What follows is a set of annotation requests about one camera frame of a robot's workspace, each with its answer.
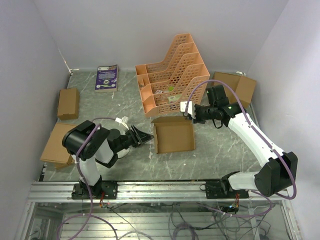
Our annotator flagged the black mounting plate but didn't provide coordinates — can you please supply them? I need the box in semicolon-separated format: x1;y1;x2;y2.
204;180;249;200
71;180;118;200

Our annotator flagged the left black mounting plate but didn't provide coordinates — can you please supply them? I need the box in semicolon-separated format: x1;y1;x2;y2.
71;180;118;200

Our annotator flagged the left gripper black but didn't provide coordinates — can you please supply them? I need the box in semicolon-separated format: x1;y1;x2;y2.
115;124;155;153

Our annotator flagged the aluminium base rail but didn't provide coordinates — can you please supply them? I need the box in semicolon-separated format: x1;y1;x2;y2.
26;181;291;203

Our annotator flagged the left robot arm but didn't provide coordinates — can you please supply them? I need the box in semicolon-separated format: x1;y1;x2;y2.
62;120;154;199

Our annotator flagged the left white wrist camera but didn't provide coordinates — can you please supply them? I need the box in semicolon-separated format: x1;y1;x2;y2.
115;116;129;130

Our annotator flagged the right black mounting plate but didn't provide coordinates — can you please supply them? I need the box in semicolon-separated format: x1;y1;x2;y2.
204;180;249;200

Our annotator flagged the cardboard box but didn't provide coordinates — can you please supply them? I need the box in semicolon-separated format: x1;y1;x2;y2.
40;122;76;170
57;88;80;121
213;71;257;109
151;116;196;154

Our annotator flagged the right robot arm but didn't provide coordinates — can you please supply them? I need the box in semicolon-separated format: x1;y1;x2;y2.
180;81;298;200

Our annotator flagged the green boxed item in organizer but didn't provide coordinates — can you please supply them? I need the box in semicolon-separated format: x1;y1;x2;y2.
168;94;181;103

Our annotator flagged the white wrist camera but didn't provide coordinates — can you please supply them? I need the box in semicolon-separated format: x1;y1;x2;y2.
180;101;196;120
115;116;129;130

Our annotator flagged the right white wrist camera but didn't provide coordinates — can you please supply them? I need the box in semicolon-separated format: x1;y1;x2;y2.
180;101;196;120

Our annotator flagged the peach plastic file organizer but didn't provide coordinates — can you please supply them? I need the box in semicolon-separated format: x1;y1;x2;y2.
135;33;210;118

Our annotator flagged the purple book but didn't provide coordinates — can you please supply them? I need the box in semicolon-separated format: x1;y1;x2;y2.
94;64;119;92

